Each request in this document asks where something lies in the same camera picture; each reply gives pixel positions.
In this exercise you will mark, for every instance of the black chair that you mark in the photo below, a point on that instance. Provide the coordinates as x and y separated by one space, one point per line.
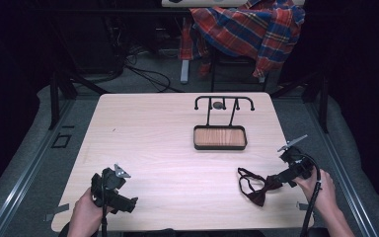
230 69

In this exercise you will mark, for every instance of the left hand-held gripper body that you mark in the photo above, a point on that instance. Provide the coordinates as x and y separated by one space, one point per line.
110 184

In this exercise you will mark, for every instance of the red blue plaid shirt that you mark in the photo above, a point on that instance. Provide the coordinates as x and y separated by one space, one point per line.
250 29

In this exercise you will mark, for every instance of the person's left hand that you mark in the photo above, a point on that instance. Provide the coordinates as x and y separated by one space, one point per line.
87 210

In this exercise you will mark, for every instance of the aluminium floor rail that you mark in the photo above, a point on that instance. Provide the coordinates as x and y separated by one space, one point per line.
29 168
342 174

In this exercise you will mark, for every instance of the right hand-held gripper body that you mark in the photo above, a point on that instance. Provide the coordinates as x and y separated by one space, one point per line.
297 164

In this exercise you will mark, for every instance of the black rack with wooden tray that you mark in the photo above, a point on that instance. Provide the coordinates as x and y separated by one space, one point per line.
219 136

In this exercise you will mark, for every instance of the dark red bow tie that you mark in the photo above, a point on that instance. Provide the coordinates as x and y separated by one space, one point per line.
258 191

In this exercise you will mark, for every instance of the grey tape strip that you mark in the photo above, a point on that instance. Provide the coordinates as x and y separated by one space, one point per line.
303 206
57 210

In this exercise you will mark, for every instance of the person's dark clothing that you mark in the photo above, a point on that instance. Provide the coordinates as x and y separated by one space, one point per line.
177 233

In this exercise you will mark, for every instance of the black metal stand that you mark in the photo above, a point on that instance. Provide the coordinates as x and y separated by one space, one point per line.
59 95
319 95

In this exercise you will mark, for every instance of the small grey round disc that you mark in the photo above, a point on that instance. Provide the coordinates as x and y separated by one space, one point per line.
217 105

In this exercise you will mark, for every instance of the person's right hand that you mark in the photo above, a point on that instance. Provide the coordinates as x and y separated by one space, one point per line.
322 194

